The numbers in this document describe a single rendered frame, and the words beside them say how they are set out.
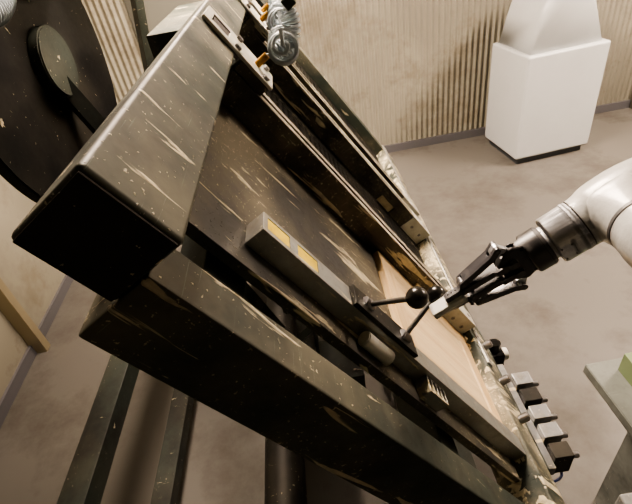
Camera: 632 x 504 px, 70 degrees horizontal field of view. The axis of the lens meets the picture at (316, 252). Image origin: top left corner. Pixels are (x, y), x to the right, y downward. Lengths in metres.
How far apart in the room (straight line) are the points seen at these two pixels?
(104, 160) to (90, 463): 1.41
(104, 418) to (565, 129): 4.07
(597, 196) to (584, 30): 3.58
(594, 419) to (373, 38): 3.34
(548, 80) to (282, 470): 3.60
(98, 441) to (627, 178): 1.62
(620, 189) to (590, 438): 1.82
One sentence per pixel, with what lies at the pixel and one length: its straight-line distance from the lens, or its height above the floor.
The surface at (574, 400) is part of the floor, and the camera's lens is 2.64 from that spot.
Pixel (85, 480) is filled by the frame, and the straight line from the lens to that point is 1.71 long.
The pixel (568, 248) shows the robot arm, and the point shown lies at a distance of 0.85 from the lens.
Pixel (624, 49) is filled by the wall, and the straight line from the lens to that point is 5.54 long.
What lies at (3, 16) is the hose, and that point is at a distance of 1.22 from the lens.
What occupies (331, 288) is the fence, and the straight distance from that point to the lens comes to 0.76.
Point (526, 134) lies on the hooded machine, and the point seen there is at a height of 0.29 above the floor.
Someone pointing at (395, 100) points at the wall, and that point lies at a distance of 4.61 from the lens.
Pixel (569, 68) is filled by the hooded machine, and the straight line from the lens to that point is 4.36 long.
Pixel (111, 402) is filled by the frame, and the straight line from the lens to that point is 1.85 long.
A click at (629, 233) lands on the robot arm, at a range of 0.78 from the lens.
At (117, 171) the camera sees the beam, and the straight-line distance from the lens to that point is 0.40.
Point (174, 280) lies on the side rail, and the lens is 0.44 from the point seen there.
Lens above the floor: 2.07
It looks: 37 degrees down
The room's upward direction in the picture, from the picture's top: 10 degrees counter-clockwise
